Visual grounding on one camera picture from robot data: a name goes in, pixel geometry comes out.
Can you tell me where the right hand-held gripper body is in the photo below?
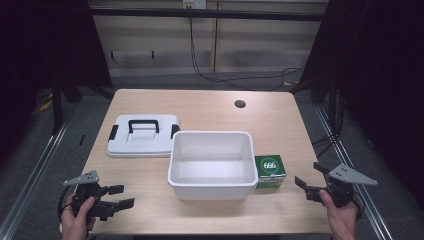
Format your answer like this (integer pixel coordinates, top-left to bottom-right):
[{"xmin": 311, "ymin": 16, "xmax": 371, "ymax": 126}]
[{"xmin": 304, "ymin": 163, "xmax": 379, "ymax": 209}]

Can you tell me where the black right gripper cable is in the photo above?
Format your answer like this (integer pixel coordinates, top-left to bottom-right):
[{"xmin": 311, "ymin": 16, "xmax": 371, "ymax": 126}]
[{"xmin": 351, "ymin": 190, "xmax": 367, "ymax": 221}]

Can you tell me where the metal floor rail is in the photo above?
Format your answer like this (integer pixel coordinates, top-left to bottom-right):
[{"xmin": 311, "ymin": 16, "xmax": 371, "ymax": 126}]
[
  {"xmin": 0, "ymin": 105, "xmax": 78, "ymax": 240},
  {"xmin": 314, "ymin": 105, "xmax": 394, "ymax": 240}
]

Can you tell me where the small green carton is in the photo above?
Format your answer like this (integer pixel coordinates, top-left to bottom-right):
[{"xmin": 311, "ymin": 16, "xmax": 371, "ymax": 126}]
[{"xmin": 254, "ymin": 154, "xmax": 288, "ymax": 190}]

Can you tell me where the dark curtain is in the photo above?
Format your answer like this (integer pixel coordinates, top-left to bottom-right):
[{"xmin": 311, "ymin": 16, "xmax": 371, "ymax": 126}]
[
  {"xmin": 299, "ymin": 0, "xmax": 424, "ymax": 208},
  {"xmin": 0, "ymin": 0, "xmax": 114, "ymax": 168}
]

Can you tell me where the black cable bundle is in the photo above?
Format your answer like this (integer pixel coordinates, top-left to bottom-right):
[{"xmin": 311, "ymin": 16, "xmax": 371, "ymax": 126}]
[{"xmin": 311, "ymin": 96, "xmax": 346, "ymax": 159}]

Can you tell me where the yellow floor tape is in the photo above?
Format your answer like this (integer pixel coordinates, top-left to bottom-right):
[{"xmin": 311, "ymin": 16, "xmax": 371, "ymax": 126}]
[{"xmin": 38, "ymin": 93, "xmax": 54, "ymax": 113}]

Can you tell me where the black horizontal bar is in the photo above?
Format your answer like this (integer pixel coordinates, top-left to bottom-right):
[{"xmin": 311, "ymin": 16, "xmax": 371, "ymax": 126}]
[{"xmin": 89, "ymin": 7, "xmax": 330, "ymax": 22}]

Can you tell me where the white wall socket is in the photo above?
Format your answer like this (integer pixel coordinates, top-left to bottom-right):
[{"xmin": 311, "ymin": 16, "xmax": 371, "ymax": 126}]
[{"xmin": 182, "ymin": 0, "xmax": 207, "ymax": 10}]

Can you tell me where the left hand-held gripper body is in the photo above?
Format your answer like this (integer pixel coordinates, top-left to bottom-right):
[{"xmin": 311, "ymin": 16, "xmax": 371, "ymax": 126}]
[{"xmin": 62, "ymin": 169, "xmax": 120, "ymax": 222}]

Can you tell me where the white plastic storage box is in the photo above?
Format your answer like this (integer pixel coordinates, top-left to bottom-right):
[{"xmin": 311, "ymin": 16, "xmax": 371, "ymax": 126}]
[{"xmin": 167, "ymin": 130, "xmax": 260, "ymax": 202}]

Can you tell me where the person's right hand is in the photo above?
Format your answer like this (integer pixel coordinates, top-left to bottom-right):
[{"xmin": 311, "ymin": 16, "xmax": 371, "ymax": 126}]
[{"xmin": 318, "ymin": 189, "xmax": 361, "ymax": 240}]

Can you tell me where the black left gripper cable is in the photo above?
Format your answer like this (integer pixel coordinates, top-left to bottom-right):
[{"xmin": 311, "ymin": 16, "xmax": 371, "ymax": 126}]
[{"xmin": 57, "ymin": 185, "xmax": 75, "ymax": 224}]

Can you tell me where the long black floor cable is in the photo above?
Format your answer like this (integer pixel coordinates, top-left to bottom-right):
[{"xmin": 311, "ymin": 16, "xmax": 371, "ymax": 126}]
[{"xmin": 188, "ymin": 17, "xmax": 305, "ymax": 92}]

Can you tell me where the person's left hand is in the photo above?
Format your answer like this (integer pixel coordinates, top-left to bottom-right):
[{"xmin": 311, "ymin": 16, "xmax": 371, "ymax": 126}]
[{"xmin": 59, "ymin": 195, "xmax": 98, "ymax": 240}]

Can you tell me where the black metal stand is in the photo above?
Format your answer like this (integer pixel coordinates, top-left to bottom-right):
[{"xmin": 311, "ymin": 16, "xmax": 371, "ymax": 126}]
[{"xmin": 50, "ymin": 74, "xmax": 84, "ymax": 136}]

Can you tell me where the white lid with black handle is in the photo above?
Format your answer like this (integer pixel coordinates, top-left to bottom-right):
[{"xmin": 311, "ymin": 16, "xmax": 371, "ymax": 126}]
[{"xmin": 106, "ymin": 114, "xmax": 181, "ymax": 159}]

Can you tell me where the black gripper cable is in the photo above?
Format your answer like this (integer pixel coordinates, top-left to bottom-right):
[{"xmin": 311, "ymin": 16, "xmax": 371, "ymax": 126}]
[
  {"xmin": 351, "ymin": 190, "xmax": 367, "ymax": 221},
  {"xmin": 57, "ymin": 185, "xmax": 75, "ymax": 224}
]

